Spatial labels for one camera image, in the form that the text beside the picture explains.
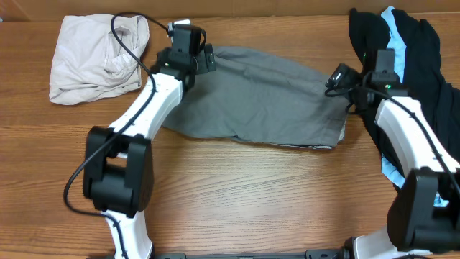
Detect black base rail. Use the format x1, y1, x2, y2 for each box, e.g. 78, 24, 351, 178
148, 248, 354, 259

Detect beige folded garment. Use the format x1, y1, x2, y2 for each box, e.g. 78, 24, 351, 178
49, 14, 150, 105

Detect grey shorts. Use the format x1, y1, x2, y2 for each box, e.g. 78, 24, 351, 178
162, 46, 348, 149

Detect black garment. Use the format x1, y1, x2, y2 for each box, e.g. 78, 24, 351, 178
349, 6, 459, 160

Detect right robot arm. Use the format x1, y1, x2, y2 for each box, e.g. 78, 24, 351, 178
325, 49, 459, 258

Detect light blue garment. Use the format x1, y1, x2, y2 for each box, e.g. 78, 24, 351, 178
379, 6, 450, 208

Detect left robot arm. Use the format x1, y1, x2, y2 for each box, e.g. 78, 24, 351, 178
83, 19, 216, 258

